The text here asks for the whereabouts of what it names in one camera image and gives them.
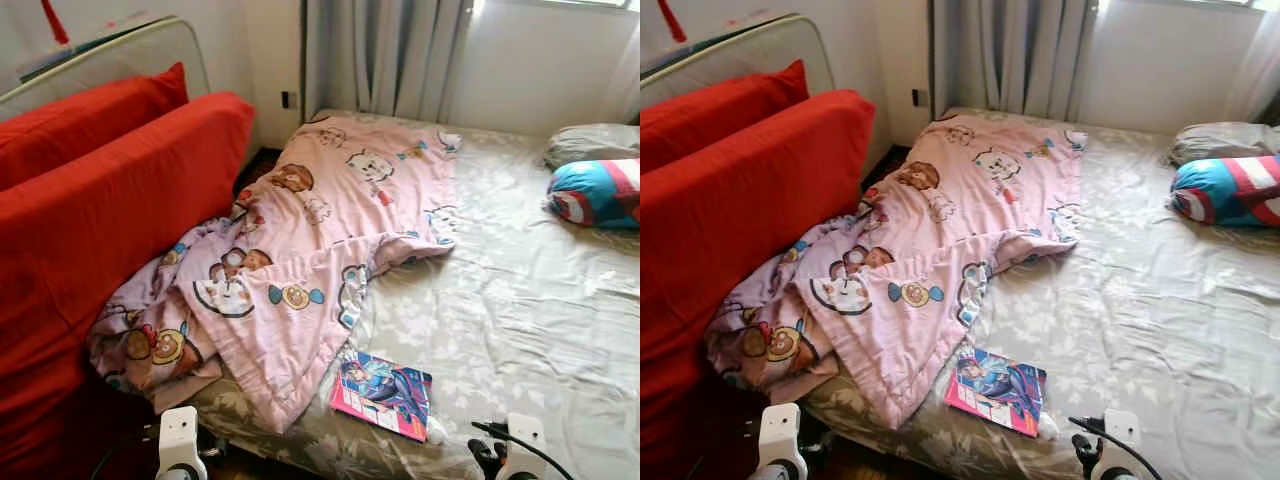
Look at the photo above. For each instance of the pink cartoon print quilt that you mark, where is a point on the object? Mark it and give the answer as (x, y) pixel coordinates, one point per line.
(960, 220)
(330, 220)

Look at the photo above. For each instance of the grey curved bed frame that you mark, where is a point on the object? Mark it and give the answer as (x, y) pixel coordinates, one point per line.
(120, 65)
(760, 55)

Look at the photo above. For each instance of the blue and pink comic book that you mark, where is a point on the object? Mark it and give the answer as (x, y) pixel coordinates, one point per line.
(1000, 392)
(385, 395)

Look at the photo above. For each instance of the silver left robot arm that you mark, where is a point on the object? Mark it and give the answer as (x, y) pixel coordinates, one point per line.
(180, 473)
(778, 473)

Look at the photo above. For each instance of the red white blue bolster pillow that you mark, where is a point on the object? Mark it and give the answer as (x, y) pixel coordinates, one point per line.
(590, 190)
(1220, 190)

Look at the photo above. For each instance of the red hanging tassel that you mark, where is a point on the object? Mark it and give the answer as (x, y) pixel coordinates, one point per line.
(55, 25)
(672, 22)

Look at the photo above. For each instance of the thin red cushion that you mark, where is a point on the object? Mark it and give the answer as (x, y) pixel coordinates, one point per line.
(80, 125)
(720, 105)

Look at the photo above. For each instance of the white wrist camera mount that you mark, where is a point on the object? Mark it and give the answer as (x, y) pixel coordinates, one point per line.
(1120, 435)
(525, 440)
(180, 435)
(780, 435)

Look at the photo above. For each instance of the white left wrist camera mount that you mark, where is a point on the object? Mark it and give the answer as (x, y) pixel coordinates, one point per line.
(180, 435)
(780, 435)

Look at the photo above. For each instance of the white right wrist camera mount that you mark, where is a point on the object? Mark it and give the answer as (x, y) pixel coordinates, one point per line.
(1120, 435)
(525, 440)

